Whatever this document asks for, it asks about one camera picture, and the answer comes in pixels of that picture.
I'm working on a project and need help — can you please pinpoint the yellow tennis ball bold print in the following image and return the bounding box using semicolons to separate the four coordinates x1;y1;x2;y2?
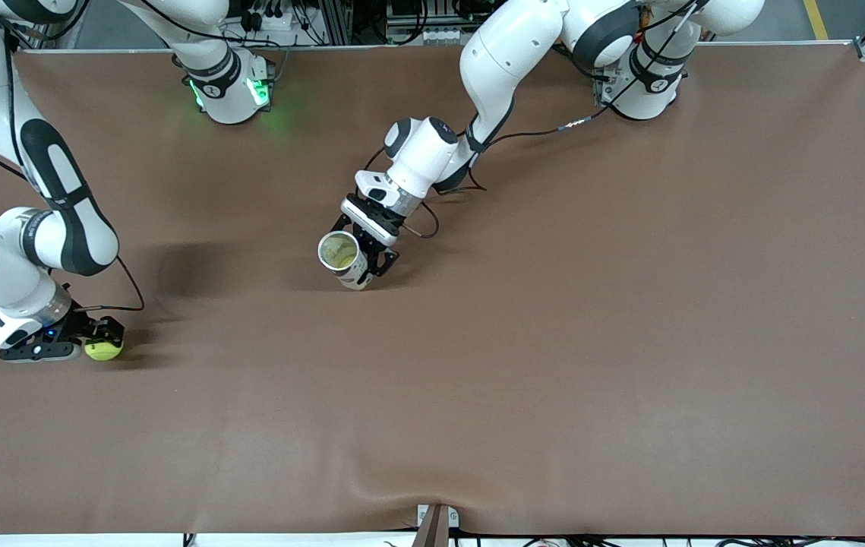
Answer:
84;337;125;362

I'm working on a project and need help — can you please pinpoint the clear tennis ball can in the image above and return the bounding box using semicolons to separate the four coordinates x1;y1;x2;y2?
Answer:
317;231;371;292

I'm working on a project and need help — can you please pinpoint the brown table mat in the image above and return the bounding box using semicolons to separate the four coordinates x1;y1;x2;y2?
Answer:
0;42;865;537

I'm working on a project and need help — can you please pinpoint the white power strip with plugs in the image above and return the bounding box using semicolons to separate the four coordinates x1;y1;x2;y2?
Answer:
238;0;305;33

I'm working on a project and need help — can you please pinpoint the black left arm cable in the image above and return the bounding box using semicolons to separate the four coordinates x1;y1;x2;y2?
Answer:
362;0;706;240

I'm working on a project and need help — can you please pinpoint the metal table edge bracket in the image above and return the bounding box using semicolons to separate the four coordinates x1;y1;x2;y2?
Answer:
417;504;460;530

